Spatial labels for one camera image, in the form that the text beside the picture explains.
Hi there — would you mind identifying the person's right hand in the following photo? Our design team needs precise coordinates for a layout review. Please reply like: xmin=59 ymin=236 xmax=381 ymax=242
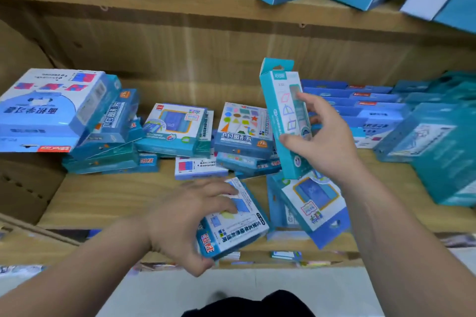
xmin=279 ymin=92 xmax=363 ymax=185

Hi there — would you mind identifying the person's left hand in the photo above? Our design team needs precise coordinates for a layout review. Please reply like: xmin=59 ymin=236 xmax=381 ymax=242
xmin=143 ymin=179 xmax=239 ymax=277

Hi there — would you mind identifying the tall teal windowed box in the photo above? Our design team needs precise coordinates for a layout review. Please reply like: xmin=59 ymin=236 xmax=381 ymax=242
xmin=259 ymin=57 xmax=313 ymax=180

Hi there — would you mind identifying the person's right forearm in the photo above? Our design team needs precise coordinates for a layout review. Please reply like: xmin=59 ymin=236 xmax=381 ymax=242
xmin=339 ymin=160 xmax=476 ymax=317

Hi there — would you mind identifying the person's left forearm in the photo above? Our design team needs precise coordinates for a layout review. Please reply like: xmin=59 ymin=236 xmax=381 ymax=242
xmin=0 ymin=216 xmax=154 ymax=317

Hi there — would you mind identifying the small white red-blue box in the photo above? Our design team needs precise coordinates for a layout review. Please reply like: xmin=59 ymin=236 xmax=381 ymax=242
xmin=174 ymin=156 xmax=229 ymax=181

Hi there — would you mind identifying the blue flat box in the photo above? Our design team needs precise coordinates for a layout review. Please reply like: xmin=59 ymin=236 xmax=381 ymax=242
xmin=216 ymin=151 xmax=282 ymax=179

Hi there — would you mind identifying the blue box with colourful shapes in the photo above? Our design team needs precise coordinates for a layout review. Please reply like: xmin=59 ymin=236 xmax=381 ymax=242
xmin=213 ymin=102 xmax=276 ymax=160

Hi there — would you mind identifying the blue white box, board print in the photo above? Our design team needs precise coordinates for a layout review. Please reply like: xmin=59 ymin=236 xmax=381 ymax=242
xmin=278 ymin=170 xmax=351 ymax=250

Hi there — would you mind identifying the person's black clothing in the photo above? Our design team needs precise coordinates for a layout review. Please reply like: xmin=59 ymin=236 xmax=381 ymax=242
xmin=181 ymin=290 xmax=317 ymax=317

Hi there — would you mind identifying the stack of dark blue boxes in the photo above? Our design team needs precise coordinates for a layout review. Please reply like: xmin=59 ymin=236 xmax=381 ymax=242
xmin=300 ymin=79 xmax=410 ymax=149

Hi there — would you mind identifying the teal box with blue board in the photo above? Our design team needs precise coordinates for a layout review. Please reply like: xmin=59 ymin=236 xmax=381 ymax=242
xmin=135 ymin=103 xmax=214 ymax=158

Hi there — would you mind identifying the small blue box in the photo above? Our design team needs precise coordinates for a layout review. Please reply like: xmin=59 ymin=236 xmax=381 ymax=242
xmin=270 ymin=251 xmax=303 ymax=262

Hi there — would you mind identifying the stack of teal flat boxes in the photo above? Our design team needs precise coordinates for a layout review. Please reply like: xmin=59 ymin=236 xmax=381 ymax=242
xmin=62 ymin=116 xmax=159 ymax=175

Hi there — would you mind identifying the blue shape tiles box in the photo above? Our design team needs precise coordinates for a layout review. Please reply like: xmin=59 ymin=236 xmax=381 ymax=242
xmin=79 ymin=88 xmax=140 ymax=145

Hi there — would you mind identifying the wooden shelf unit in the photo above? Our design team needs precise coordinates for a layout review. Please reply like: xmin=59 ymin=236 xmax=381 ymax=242
xmin=0 ymin=0 xmax=476 ymax=269

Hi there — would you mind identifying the pile of teal packets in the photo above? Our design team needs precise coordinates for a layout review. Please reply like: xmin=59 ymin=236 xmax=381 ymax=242
xmin=373 ymin=71 xmax=476 ymax=207

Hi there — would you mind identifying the brown cardboard box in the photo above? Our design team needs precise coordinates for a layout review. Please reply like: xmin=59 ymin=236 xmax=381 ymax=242
xmin=0 ymin=153 xmax=68 ymax=225

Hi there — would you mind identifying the large blue white box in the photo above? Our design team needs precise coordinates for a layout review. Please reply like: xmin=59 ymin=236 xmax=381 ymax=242
xmin=0 ymin=69 xmax=122 ymax=153

